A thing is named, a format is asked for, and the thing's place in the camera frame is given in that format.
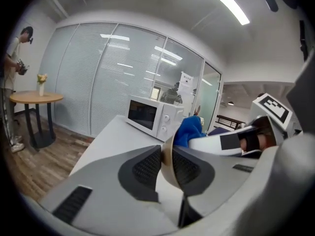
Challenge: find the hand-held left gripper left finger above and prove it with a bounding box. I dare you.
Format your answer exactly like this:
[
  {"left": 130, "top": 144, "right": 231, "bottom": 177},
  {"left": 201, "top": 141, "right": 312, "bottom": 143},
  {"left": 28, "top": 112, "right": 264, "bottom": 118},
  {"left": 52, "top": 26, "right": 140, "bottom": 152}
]
[{"left": 39, "top": 145, "right": 182, "bottom": 232}]

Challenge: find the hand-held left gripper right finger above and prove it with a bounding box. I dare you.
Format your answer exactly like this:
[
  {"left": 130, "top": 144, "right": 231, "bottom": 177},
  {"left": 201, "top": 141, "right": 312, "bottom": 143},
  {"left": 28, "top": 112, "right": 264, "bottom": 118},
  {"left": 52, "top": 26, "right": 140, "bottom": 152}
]
[{"left": 173, "top": 146, "right": 259, "bottom": 228}]

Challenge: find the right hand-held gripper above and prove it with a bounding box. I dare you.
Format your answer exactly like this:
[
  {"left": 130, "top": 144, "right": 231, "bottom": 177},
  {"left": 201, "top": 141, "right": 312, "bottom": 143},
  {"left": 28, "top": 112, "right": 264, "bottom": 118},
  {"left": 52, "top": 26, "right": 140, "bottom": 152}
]
[{"left": 188, "top": 94, "right": 293, "bottom": 159}]

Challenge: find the blue cloth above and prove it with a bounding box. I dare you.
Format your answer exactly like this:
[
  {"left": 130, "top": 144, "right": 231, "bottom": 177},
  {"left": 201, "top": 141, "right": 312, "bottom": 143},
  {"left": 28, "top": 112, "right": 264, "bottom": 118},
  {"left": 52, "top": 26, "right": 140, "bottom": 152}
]
[{"left": 176, "top": 115, "right": 207, "bottom": 148}]

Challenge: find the tan bowl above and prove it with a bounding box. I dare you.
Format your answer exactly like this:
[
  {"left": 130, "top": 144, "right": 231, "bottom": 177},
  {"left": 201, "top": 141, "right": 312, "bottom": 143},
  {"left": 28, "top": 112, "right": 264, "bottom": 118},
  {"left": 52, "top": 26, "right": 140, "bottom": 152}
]
[{"left": 160, "top": 131, "right": 184, "bottom": 194}]

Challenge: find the person's right hand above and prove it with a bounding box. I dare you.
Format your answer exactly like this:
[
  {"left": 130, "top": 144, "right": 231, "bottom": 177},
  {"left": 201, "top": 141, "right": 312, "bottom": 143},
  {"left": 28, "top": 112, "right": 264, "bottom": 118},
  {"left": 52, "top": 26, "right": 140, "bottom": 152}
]
[{"left": 239, "top": 118, "right": 278, "bottom": 150}]

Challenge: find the blue chair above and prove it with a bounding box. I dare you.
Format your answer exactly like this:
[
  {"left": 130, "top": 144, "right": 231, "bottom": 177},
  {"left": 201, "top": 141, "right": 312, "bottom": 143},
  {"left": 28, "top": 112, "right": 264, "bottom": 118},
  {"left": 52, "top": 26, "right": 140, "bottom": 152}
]
[{"left": 208, "top": 128, "right": 233, "bottom": 137}]

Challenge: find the black metal rack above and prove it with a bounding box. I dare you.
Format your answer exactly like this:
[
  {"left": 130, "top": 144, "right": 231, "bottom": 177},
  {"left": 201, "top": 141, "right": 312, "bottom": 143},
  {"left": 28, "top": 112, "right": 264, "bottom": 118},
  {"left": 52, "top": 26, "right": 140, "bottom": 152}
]
[{"left": 216, "top": 115, "right": 241, "bottom": 130}]

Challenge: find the white microwave oven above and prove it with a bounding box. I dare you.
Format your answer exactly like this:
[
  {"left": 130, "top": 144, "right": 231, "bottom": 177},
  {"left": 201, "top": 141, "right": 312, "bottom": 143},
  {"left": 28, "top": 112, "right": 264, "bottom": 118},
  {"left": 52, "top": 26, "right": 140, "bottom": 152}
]
[{"left": 124, "top": 94, "right": 186, "bottom": 143}]

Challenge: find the white paper sign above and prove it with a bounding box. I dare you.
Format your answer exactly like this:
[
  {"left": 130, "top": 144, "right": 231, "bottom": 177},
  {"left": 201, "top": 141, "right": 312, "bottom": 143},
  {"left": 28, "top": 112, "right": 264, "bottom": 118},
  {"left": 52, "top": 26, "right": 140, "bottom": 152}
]
[{"left": 177, "top": 71, "right": 194, "bottom": 96}]

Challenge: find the round wooden table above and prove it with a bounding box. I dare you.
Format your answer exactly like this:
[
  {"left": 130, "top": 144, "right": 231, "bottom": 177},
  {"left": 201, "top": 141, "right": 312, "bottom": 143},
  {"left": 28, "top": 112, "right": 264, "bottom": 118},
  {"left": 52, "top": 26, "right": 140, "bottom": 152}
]
[{"left": 9, "top": 90, "right": 64, "bottom": 150}]

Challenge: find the white vase with yellow flowers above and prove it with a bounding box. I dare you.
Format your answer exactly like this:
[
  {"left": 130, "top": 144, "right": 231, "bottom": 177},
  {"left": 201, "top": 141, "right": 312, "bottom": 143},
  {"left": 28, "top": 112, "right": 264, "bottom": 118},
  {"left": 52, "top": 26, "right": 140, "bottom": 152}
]
[{"left": 36, "top": 73, "right": 48, "bottom": 97}]

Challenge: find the black backpack harness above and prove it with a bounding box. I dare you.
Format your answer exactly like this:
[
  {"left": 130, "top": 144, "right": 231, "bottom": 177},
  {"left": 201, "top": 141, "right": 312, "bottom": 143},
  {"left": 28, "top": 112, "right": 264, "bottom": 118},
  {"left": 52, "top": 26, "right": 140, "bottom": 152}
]
[{"left": 298, "top": 19, "right": 309, "bottom": 61}]

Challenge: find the long ceiling light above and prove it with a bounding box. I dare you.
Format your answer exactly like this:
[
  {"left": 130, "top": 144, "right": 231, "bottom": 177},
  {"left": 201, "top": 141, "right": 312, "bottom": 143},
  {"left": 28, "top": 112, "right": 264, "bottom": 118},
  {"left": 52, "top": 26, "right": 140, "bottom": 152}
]
[{"left": 198, "top": 0, "right": 251, "bottom": 26}]

